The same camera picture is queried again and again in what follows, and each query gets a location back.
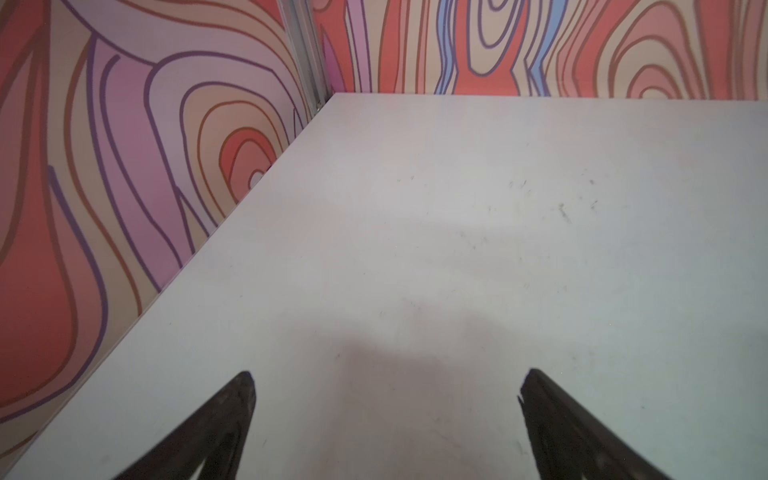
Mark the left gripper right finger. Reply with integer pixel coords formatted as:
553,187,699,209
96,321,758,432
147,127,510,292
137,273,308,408
518,369,668,480

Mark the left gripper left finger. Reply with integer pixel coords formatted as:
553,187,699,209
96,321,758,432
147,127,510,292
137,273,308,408
117,371,257,480

